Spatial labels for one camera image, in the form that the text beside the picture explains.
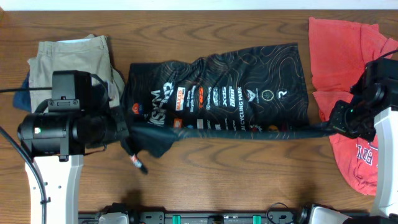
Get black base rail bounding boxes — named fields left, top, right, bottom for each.
left=77, top=202, right=371, bottom=224

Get folded navy blue garment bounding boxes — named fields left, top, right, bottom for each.
left=12, top=73, right=31, bottom=112

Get folded khaki shorts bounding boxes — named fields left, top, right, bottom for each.
left=28, top=34, right=125, bottom=108

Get black cycling jersey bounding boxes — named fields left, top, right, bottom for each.
left=121, top=43, right=331, bottom=173

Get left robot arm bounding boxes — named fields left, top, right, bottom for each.
left=17, top=107, right=129, bottom=223

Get red printed t-shirt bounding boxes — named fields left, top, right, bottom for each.
left=308, top=17, right=397, bottom=195

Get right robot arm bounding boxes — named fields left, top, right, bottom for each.
left=296, top=55, right=397, bottom=223

